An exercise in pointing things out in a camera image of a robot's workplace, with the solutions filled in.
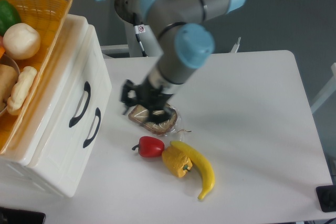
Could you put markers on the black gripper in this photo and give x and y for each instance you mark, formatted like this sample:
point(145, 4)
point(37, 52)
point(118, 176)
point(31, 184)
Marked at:
point(149, 97)

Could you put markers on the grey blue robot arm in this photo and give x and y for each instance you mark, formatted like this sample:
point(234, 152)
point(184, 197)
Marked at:
point(186, 45)

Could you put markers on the white drawer cabinet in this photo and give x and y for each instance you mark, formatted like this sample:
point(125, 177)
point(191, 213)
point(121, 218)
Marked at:
point(46, 97)

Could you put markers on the wrapped brown bread slice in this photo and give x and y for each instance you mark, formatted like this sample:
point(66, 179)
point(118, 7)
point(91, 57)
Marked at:
point(174, 125)

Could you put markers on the red bell pepper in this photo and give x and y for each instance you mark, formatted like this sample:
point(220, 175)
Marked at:
point(149, 147)

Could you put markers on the yellow bell pepper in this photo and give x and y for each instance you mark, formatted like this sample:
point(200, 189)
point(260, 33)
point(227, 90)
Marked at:
point(176, 161)

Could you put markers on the yellow banana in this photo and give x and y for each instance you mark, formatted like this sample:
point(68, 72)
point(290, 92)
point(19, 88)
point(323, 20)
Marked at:
point(202, 163)

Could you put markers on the pale twisted bread roll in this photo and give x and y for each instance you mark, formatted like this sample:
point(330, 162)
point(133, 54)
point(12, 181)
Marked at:
point(20, 90)

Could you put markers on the orange woven basket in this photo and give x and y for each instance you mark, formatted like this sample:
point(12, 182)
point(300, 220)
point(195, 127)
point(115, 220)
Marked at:
point(47, 18)

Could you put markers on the brown bread loaf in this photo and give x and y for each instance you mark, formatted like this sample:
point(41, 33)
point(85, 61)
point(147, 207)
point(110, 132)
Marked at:
point(8, 79)

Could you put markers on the round white bun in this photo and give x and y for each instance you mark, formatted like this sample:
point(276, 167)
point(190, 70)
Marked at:
point(21, 41)

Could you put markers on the metal bowl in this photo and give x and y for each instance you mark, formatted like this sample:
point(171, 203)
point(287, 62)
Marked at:
point(6, 60)

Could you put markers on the green bell pepper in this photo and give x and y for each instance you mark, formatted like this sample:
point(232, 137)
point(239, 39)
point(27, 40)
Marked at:
point(9, 16)

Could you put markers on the black device bottom left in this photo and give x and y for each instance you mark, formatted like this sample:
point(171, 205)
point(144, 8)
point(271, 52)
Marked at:
point(17, 216)

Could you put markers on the black device right edge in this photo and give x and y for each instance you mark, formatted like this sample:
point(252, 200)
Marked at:
point(326, 197)

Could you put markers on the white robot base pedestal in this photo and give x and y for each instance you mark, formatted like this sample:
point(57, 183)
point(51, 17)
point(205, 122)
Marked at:
point(141, 41)

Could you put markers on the white frame right edge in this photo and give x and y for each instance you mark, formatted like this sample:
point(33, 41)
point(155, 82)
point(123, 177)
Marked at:
point(326, 91)

